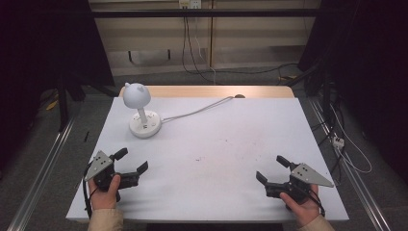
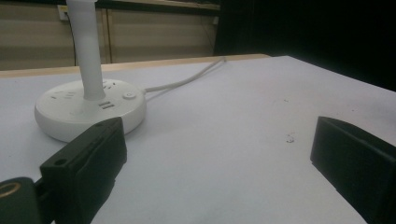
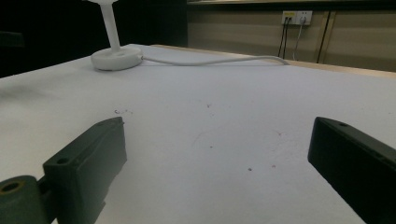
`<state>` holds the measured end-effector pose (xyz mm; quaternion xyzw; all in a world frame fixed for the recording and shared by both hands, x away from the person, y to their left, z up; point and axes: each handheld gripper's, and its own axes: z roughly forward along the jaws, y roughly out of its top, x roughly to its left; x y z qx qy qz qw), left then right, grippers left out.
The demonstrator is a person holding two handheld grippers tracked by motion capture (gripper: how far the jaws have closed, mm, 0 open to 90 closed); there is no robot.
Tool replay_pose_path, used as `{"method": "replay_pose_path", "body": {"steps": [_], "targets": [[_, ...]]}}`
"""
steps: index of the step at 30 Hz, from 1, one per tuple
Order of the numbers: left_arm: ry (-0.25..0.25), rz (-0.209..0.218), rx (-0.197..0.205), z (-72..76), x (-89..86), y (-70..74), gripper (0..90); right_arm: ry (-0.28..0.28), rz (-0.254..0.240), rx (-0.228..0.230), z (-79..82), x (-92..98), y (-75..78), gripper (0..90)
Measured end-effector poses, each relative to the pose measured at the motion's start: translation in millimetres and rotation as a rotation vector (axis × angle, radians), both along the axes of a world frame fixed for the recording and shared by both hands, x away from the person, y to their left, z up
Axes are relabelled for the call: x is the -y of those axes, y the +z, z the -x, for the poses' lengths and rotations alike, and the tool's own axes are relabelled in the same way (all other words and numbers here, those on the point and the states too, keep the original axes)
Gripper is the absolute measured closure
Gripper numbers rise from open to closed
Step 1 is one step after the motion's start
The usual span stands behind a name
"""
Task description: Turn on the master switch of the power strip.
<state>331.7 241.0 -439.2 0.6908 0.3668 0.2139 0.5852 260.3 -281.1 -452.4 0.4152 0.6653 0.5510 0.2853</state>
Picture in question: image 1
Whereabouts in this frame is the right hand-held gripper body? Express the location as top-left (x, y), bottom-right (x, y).
top-left (265, 163), bottom-right (335, 204)

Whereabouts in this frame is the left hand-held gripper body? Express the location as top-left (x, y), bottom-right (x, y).
top-left (84, 150), bottom-right (140, 203)

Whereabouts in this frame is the person's right hand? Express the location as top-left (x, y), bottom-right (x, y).
top-left (279, 184), bottom-right (321, 228)

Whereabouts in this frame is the person's left hand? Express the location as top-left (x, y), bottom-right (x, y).
top-left (88, 173), bottom-right (121, 211)

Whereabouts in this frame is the white table cover sheet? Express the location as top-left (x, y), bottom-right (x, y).
top-left (65, 96), bottom-right (350, 223)

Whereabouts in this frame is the white desk lamp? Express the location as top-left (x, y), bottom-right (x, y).
top-left (122, 82), bottom-right (163, 140)

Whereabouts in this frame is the white power strip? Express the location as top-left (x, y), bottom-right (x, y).
top-left (332, 134), bottom-right (345, 150)

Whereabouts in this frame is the wooden table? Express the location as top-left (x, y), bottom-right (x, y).
top-left (118, 84), bottom-right (295, 99)

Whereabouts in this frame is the black curtain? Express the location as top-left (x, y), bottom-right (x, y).
top-left (0, 0), bottom-right (115, 174)
top-left (297, 0), bottom-right (408, 184)

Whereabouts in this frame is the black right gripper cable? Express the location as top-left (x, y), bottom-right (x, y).
top-left (294, 182), bottom-right (326, 218)

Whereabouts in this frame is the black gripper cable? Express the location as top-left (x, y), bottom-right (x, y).
top-left (294, 182), bottom-right (326, 218)
top-left (82, 163), bottom-right (99, 220)

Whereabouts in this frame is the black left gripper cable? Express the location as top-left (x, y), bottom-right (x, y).
top-left (82, 163), bottom-right (99, 220)

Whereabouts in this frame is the metal floor rail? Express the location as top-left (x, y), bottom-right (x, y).
top-left (7, 112), bottom-right (78, 231)
top-left (308, 97), bottom-right (393, 231)

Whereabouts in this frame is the white floor cable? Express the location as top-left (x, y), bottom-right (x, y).
top-left (328, 103), bottom-right (373, 175)

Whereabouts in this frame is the white lamp cable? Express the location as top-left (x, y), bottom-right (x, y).
top-left (160, 95), bottom-right (236, 123)

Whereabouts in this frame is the black hanging cable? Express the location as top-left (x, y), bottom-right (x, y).
top-left (181, 15), bottom-right (299, 85)

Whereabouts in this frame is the black metal frame bar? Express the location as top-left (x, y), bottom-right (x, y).
top-left (90, 8), bottom-right (321, 18)

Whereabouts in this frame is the white wall socket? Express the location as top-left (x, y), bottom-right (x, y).
top-left (178, 0), bottom-right (203, 10)

